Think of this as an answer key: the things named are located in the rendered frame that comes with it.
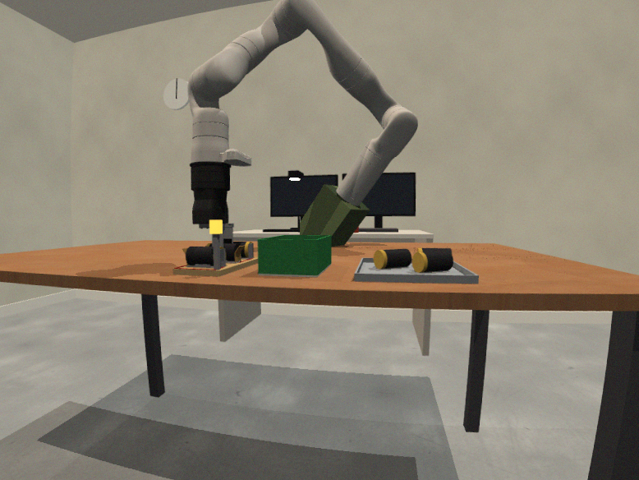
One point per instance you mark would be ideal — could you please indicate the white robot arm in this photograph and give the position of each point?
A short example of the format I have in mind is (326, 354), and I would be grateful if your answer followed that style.
(288, 20)

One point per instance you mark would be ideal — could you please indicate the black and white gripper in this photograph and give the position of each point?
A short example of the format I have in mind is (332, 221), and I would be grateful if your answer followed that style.
(211, 160)

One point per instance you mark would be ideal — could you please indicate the tan circuit board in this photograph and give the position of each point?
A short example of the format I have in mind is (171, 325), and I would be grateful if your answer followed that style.
(221, 265)

